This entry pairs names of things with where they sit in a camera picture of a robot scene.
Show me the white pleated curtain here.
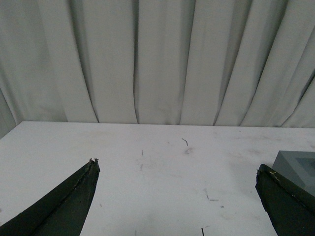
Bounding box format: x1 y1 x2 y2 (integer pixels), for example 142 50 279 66
0 0 315 135

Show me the gray cube base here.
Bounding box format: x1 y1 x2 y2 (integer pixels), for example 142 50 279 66
272 150 315 195

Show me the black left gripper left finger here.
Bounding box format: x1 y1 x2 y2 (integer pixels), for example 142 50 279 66
0 159 100 236

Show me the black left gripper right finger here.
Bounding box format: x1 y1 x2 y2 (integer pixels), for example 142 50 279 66
255 164 315 236

